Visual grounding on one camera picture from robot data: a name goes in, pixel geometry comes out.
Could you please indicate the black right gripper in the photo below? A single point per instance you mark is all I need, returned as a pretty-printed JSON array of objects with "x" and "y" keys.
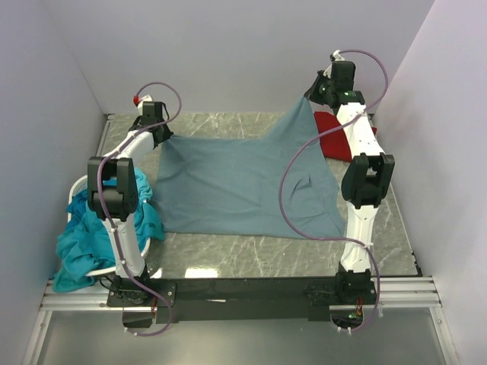
[{"x": 316, "y": 90}]

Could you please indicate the red folded t shirt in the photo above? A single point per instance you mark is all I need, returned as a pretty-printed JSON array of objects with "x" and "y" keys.
[{"x": 334, "y": 145}]

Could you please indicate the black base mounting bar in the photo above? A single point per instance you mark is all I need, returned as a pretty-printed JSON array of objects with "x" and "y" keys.
[{"x": 213, "y": 299}]

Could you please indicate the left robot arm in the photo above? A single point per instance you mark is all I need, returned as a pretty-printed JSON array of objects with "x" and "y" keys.
[{"x": 113, "y": 196}]

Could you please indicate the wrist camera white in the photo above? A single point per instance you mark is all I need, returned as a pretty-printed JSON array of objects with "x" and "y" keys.
[
  {"x": 139, "y": 102},
  {"x": 336, "y": 56}
]

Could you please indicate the white laundry basket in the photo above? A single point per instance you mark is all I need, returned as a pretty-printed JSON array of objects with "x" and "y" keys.
[{"x": 78, "y": 186}]

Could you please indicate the teal t shirts pile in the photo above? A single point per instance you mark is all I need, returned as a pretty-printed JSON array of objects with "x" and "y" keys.
[{"x": 85, "y": 246}]

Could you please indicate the aluminium frame rail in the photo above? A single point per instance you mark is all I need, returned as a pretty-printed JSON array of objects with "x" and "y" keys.
[{"x": 395, "y": 293}]

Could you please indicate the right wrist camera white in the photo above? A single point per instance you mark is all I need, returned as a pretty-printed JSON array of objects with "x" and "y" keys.
[{"x": 336, "y": 56}]

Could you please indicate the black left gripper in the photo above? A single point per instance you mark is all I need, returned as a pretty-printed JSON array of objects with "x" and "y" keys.
[{"x": 163, "y": 134}]

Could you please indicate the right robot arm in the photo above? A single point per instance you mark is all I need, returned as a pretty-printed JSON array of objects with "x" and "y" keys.
[{"x": 366, "y": 180}]

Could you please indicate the grey-blue t shirt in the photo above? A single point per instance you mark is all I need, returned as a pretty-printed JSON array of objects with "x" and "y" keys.
[{"x": 277, "y": 185}]

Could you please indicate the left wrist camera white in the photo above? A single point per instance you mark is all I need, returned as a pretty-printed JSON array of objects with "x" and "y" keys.
[{"x": 139, "y": 102}]

